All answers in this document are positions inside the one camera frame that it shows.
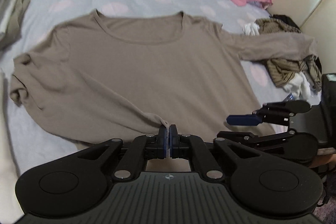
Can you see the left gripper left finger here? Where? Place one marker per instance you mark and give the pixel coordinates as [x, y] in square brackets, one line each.
[75, 184]

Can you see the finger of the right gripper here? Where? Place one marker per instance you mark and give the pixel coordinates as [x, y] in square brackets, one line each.
[273, 113]
[290, 145]

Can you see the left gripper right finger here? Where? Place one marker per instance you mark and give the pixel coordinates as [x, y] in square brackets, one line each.
[262, 184]

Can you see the taupe long sleeve shirt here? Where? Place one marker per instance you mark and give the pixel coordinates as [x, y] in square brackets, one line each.
[96, 78]

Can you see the white crumpled garment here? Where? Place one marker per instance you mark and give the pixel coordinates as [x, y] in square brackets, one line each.
[284, 73]

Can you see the olive striped garment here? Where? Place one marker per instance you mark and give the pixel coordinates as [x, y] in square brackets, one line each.
[313, 72]

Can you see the black garment by headboard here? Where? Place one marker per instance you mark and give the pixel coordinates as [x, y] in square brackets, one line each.
[286, 20]

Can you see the polka dot bed sheet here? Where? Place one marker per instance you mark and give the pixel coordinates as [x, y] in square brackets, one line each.
[32, 145]

